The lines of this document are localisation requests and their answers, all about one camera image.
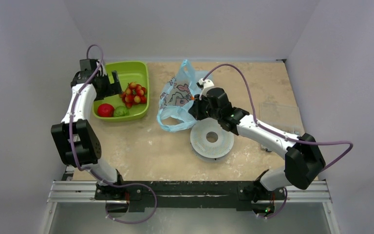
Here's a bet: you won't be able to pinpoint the white perforated filament spool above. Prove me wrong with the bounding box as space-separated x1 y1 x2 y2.
190 118 234 162

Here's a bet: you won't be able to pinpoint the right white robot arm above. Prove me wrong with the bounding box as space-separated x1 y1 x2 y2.
188 88 325 198

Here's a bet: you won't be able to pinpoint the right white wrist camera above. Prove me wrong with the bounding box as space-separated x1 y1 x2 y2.
197 78 215 100

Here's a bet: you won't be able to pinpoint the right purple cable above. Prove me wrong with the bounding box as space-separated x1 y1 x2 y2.
203 63 354 220

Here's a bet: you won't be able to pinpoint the green fake fruit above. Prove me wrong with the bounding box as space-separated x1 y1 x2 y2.
113 106 130 117

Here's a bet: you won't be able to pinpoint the aluminium frame rail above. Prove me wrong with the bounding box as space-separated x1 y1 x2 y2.
47 181 332 203

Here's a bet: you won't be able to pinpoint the green plastic tub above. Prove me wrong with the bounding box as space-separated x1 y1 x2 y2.
92 61 150 122

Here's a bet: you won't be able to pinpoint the blue plastic bag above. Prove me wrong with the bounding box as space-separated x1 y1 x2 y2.
156 59 207 133

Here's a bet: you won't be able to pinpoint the red fake apple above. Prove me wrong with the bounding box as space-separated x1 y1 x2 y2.
97 103 115 117

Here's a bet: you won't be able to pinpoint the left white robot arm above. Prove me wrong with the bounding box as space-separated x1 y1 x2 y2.
51 58 126 199

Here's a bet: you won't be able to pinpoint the red fake fruits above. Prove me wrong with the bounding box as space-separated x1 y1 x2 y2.
119 82 148 109

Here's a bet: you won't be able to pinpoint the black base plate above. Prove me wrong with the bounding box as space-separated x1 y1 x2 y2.
94 181 285 214

